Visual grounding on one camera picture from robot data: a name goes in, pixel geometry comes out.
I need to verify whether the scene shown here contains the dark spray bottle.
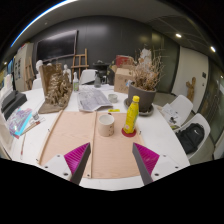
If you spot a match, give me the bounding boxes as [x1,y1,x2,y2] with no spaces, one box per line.
[94,71,103,89]

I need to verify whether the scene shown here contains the wooden easel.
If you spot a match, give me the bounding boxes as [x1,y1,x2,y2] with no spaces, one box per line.
[70,48,90,79]

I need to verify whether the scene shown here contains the wooden wall figure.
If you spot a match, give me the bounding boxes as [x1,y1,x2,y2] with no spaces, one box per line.
[185,77,198,103]

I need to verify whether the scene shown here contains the white spray bottle green label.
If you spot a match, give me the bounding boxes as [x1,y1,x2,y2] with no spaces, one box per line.
[72,71,80,93]

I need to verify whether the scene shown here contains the white cabinet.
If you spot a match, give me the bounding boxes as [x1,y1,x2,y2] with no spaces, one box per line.
[13,42,35,93]

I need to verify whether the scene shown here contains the white chair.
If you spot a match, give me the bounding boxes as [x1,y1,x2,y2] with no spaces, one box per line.
[31,77,44,90]
[179,113,212,161]
[79,68,98,85]
[169,94,194,126]

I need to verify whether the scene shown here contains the colourful book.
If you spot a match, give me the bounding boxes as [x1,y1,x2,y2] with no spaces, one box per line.
[6,107,33,138]

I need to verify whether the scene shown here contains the small grey glass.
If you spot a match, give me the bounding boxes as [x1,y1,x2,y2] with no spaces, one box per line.
[108,93,119,104]

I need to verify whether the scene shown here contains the red box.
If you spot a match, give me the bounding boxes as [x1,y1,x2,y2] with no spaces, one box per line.
[115,54,134,69]

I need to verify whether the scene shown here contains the black backpack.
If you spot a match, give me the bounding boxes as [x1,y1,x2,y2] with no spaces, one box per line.
[175,123,205,155]

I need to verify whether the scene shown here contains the paint brushes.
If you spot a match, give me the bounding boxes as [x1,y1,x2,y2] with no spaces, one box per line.
[20,117,47,134]

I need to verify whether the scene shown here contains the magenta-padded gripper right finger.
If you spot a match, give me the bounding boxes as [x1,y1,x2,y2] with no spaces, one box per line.
[131,142,182,186]

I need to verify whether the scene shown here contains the black wall screen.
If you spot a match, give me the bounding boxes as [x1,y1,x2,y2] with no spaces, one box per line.
[35,29,78,63]

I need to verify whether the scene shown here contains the beige mug with brown handle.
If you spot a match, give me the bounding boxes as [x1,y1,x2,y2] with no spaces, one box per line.
[97,113,116,138]

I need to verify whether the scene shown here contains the white bust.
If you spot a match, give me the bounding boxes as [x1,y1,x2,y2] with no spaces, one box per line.
[34,59,44,79]

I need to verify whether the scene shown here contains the grey pot with dried plant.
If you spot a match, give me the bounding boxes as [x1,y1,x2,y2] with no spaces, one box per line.
[127,48,164,113]

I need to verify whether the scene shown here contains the black device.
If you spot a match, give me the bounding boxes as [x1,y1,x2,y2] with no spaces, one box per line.
[0,89,28,121]

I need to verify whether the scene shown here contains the cardboard box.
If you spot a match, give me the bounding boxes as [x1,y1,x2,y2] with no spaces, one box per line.
[113,67,136,94]

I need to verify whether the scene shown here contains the flat round red coaster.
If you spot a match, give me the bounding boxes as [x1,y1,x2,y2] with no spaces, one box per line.
[121,127,138,138]

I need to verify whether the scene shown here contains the brown carved sculpture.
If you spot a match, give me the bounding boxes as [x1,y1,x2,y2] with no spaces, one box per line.
[38,63,74,115]

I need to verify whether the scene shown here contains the long ceiling strip light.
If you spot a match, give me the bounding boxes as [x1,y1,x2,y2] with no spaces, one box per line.
[9,0,79,48]

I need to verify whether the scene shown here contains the thin wooden stick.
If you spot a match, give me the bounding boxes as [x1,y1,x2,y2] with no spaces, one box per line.
[19,133,28,161]

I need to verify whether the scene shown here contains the small white figurine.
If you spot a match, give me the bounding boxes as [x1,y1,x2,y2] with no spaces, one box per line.
[63,64,72,83]

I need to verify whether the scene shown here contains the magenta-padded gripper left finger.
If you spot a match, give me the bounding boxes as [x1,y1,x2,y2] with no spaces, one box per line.
[42,142,92,186]

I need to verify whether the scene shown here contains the grey plant saucer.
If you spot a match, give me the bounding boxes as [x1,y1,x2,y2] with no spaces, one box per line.
[123,97,155,117]

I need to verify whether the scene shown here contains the loose white papers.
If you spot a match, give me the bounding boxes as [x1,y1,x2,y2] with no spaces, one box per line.
[161,103,183,129]

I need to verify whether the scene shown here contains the folded newspaper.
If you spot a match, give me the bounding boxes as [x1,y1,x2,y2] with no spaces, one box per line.
[77,85,114,113]

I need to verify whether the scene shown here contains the yellow drink bottle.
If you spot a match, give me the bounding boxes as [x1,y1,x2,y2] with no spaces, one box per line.
[123,95,141,135]

